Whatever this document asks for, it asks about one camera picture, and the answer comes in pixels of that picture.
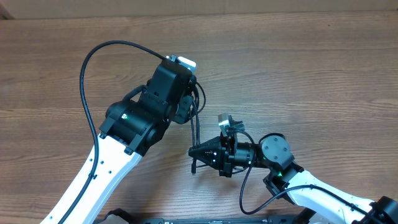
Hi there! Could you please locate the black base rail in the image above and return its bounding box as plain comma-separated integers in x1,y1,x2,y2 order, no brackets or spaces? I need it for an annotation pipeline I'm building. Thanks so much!
94,208,315,224

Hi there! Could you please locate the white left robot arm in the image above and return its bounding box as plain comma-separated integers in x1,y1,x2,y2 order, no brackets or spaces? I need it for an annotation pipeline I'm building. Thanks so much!
43,74,197,223

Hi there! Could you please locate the black USB cable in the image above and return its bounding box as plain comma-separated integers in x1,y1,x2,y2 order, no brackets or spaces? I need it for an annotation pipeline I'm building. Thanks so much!
188,74,206,175

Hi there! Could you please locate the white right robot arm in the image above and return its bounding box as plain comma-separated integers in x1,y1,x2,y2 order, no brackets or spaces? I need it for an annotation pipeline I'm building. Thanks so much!
188,133,397,223

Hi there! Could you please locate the brown cardboard back panel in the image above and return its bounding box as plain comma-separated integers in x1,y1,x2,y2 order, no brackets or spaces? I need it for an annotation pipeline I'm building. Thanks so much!
1,0,397,19

